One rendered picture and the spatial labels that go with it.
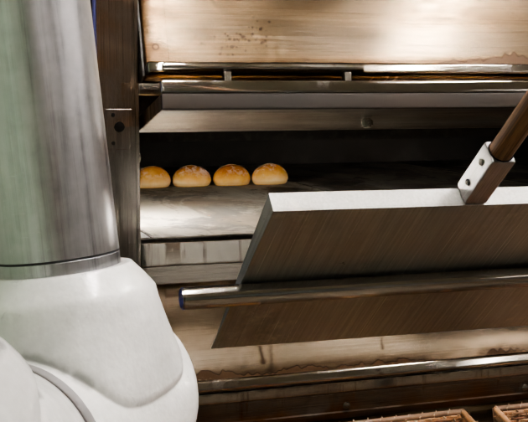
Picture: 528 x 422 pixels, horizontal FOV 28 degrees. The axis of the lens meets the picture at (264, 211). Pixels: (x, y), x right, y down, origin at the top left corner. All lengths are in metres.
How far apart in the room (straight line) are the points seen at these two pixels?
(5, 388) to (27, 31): 0.28
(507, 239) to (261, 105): 0.42
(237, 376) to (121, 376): 0.98
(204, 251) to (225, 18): 0.38
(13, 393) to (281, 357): 1.15
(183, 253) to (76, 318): 0.94
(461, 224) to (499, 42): 0.59
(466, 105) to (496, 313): 0.34
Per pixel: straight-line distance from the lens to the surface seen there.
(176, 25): 1.72
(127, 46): 1.70
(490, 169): 1.32
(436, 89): 1.72
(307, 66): 1.68
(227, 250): 1.76
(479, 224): 1.43
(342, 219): 1.32
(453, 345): 1.94
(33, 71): 0.83
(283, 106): 1.61
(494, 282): 1.53
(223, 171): 2.70
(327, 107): 1.64
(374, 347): 1.87
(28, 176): 0.83
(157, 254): 1.73
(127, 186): 1.71
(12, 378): 0.70
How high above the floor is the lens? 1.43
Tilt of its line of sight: 7 degrees down
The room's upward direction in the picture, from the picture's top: straight up
